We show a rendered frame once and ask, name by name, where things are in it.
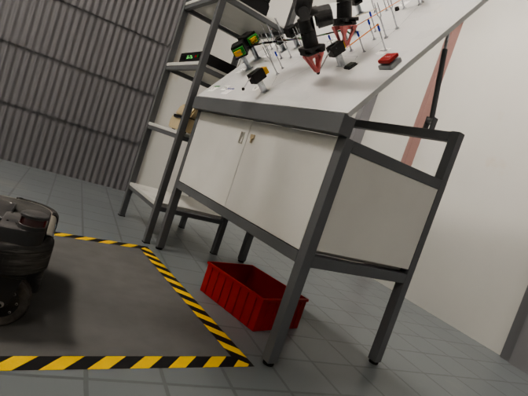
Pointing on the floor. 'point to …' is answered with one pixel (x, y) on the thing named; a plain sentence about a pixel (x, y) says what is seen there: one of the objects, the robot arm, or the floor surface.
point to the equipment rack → (231, 16)
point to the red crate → (247, 294)
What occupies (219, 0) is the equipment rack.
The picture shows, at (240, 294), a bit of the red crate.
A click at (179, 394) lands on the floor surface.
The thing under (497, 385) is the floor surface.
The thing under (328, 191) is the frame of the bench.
